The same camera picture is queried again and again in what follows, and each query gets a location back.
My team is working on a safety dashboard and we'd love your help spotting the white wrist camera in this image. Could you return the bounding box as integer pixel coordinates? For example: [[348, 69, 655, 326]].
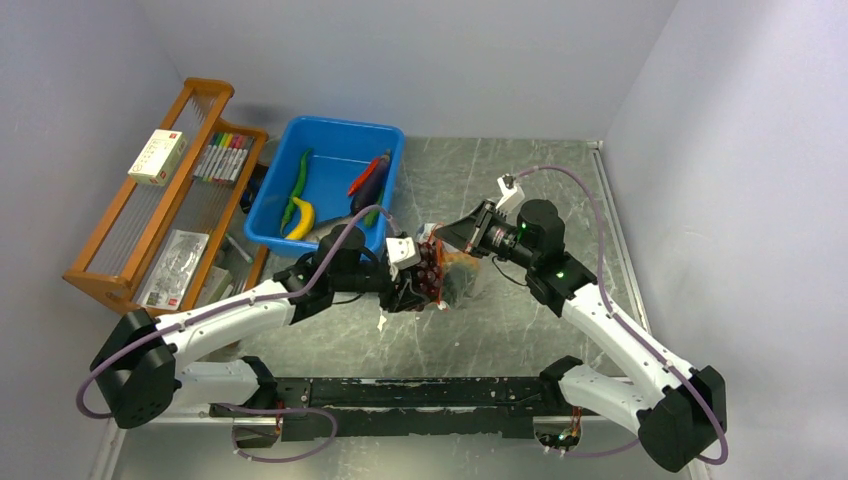
[[385, 236, 421, 270], [496, 174, 525, 214]]

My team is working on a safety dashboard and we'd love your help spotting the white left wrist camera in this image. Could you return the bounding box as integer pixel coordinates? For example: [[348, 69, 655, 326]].
[[385, 236, 421, 270]]

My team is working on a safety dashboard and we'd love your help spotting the coloured marker set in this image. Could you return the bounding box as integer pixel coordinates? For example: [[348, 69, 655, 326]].
[[193, 132, 255, 184]]

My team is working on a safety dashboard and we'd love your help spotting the wooden shelf rack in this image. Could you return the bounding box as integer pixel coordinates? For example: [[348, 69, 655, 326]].
[[62, 77, 268, 314]]

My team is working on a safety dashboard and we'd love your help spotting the silver toy fish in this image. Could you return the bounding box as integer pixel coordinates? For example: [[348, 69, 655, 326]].
[[304, 215, 352, 243]]

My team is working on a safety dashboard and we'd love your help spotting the long green toy bean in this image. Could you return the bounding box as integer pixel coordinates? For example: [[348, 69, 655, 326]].
[[280, 148, 313, 233]]

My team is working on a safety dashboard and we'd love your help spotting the purple toy eggplant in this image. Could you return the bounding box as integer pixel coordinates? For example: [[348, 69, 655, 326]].
[[350, 150, 391, 215]]

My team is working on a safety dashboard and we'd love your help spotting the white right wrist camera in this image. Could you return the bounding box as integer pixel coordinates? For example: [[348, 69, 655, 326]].
[[496, 174, 525, 214]]

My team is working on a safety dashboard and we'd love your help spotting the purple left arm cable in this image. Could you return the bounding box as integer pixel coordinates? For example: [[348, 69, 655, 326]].
[[76, 211, 405, 464]]

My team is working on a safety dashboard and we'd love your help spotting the blue plastic bin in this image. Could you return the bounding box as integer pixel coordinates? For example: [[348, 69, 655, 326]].
[[243, 116, 405, 258]]

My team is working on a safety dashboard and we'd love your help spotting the orange toy carrot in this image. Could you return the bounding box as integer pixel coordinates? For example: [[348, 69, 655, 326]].
[[347, 157, 382, 197]]

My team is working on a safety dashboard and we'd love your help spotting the white cardboard box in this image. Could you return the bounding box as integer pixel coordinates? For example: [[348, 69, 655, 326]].
[[127, 129, 187, 187]]

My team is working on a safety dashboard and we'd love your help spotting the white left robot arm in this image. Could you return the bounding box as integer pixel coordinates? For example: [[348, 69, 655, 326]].
[[89, 225, 438, 429]]

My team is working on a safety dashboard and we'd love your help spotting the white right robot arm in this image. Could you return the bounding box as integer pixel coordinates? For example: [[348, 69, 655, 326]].
[[434, 199, 729, 472]]

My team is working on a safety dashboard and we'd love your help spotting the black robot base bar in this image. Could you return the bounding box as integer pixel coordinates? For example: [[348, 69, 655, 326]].
[[241, 356, 582, 441]]

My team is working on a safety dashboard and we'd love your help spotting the yellow toy banana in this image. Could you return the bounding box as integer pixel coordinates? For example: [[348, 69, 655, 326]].
[[285, 197, 316, 241]]

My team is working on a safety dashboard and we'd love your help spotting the green toy pepper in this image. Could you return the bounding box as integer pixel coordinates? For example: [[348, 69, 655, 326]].
[[363, 190, 384, 228]]

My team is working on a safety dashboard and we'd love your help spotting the clear zip top bag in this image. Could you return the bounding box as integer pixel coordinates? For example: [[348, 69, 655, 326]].
[[415, 223, 481, 310]]

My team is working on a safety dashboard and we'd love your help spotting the clear packaged item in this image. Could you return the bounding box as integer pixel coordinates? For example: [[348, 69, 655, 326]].
[[136, 229, 209, 311]]

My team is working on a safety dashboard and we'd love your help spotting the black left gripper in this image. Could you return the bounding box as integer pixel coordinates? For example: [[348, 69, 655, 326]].
[[333, 260, 430, 311]]

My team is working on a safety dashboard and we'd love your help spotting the orange toy pineapple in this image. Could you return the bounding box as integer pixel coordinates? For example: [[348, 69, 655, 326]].
[[441, 252, 480, 309]]

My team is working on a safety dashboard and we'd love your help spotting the dark toy grape bunch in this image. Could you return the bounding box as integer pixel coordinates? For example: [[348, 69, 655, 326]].
[[413, 242, 444, 303]]

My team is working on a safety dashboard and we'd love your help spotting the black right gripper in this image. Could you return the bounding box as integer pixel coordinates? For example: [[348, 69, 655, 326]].
[[434, 199, 538, 270]]

